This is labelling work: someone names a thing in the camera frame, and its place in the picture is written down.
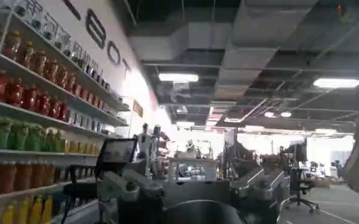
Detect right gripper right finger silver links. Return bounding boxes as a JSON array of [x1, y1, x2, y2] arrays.
[[230, 168, 291, 211]]

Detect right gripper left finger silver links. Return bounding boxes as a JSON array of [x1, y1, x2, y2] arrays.
[[97, 169, 165, 204]]

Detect black swivel office chair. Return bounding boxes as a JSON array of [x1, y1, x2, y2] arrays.
[[284, 167, 321, 215]]

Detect white humanoid robot figure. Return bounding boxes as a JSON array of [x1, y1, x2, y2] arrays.
[[135, 122, 155, 178]]

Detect black computer monitor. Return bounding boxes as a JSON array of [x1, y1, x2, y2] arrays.
[[285, 139, 308, 164]]

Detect white background desk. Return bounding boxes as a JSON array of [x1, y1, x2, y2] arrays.
[[166, 155, 220, 181]]

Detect white shelf rack with bottles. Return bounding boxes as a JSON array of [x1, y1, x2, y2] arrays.
[[0, 0, 131, 224]]

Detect rectangular ceiling light panel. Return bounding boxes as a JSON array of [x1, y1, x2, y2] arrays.
[[158, 72, 200, 83], [312, 77, 359, 89]]

